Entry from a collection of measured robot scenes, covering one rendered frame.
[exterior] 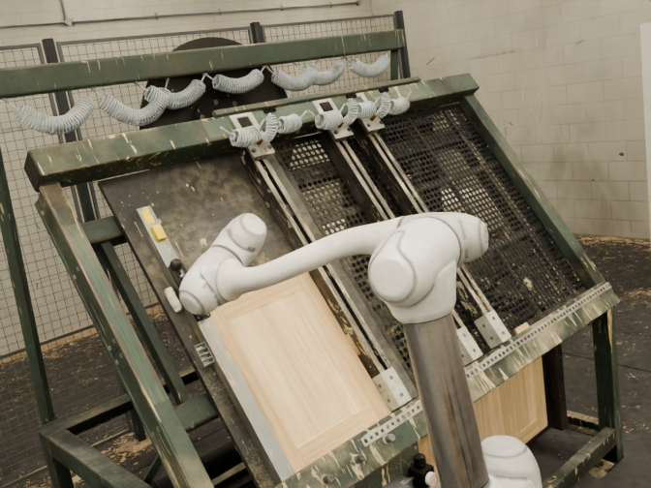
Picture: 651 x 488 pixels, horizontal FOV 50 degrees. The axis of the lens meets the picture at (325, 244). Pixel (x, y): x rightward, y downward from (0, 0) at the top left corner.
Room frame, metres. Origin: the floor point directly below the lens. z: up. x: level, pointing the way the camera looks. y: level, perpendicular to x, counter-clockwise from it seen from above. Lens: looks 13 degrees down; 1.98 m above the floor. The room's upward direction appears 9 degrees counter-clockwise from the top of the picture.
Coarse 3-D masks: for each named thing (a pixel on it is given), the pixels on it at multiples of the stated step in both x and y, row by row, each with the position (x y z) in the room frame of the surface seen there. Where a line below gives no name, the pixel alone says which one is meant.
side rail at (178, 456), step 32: (64, 224) 2.03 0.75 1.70; (64, 256) 2.05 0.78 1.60; (96, 256) 2.00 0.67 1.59; (96, 288) 1.93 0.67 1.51; (96, 320) 1.95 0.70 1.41; (128, 320) 1.91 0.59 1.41; (128, 352) 1.84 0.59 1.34; (128, 384) 1.86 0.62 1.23; (160, 384) 1.82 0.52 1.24; (160, 416) 1.75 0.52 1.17; (160, 448) 1.77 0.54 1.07; (192, 448) 1.73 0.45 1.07; (192, 480) 1.67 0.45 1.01
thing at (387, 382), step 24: (264, 144) 2.54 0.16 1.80; (264, 168) 2.51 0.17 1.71; (264, 192) 2.48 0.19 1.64; (288, 216) 2.41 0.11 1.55; (288, 240) 2.42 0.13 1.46; (312, 240) 2.38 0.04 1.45; (336, 288) 2.31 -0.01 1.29; (336, 312) 2.27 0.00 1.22; (360, 336) 2.20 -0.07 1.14; (360, 360) 2.20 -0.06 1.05; (384, 360) 2.17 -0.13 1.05; (384, 384) 2.13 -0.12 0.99
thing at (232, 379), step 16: (144, 208) 2.20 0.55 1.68; (144, 224) 2.16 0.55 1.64; (160, 256) 2.11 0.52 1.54; (176, 256) 2.13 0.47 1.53; (176, 288) 2.07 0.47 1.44; (192, 320) 2.03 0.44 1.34; (208, 320) 2.03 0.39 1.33; (208, 336) 1.99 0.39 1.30; (224, 352) 1.98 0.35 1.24; (224, 368) 1.94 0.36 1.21; (224, 384) 1.94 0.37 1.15; (240, 384) 1.93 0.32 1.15; (240, 400) 1.90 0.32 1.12; (240, 416) 1.90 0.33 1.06; (256, 416) 1.88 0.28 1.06; (256, 432) 1.85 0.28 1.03; (272, 432) 1.87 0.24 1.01; (272, 448) 1.84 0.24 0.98; (272, 464) 1.80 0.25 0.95; (288, 464) 1.82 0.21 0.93
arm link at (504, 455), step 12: (492, 444) 1.42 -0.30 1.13; (504, 444) 1.42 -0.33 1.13; (516, 444) 1.41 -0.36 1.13; (492, 456) 1.38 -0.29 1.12; (504, 456) 1.38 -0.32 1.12; (516, 456) 1.37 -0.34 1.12; (528, 456) 1.39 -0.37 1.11; (492, 468) 1.36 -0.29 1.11; (504, 468) 1.36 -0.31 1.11; (516, 468) 1.36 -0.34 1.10; (528, 468) 1.37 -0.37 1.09; (504, 480) 1.34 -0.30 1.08; (516, 480) 1.34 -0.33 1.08; (528, 480) 1.35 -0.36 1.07; (540, 480) 1.39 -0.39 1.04
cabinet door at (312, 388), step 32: (288, 288) 2.27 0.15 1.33; (224, 320) 2.07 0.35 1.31; (256, 320) 2.13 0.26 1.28; (288, 320) 2.18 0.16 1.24; (320, 320) 2.24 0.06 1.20; (256, 352) 2.05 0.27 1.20; (288, 352) 2.10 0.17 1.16; (320, 352) 2.15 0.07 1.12; (352, 352) 2.20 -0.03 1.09; (256, 384) 1.97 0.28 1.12; (288, 384) 2.02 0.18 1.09; (320, 384) 2.07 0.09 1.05; (352, 384) 2.12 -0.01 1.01; (288, 416) 1.95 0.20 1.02; (320, 416) 1.99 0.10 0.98; (352, 416) 2.04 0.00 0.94; (384, 416) 2.09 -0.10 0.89; (288, 448) 1.88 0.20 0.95; (320, 448) 1.92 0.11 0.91
